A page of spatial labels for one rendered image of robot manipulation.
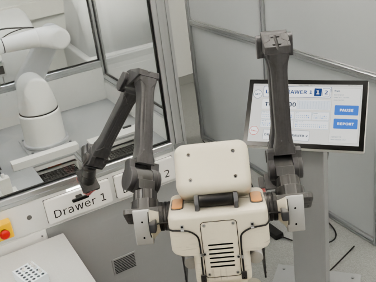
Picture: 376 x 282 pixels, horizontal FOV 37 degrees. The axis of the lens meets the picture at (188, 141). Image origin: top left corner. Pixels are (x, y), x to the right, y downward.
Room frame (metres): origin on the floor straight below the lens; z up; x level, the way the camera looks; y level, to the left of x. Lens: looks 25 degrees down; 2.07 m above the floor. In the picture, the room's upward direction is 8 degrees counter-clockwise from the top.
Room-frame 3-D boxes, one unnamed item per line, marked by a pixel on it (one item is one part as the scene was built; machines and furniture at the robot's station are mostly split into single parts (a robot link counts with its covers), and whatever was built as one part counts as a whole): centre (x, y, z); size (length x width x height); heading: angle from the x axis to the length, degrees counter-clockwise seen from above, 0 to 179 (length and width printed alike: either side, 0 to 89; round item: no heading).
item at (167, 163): (2.26, 0.21, 0.87); 0.29 x 0.02 x 0.11; 116
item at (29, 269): (1.77, 0.66, 0.78); 0.12 x 0.08 x 0.04; 40
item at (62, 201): (2.12, 0.50, 0.87); 0.29 x 0.02 x 0.11; 116
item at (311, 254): (2.28, -0.52, 0.51); 0.50 x 0.45 x 1.02; 156
